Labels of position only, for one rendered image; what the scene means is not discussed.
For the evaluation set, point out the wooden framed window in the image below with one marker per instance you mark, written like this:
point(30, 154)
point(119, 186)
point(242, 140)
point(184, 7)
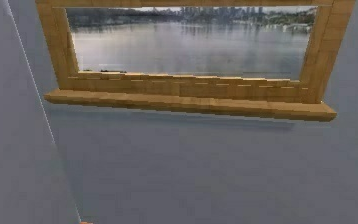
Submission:
point(187, 90)

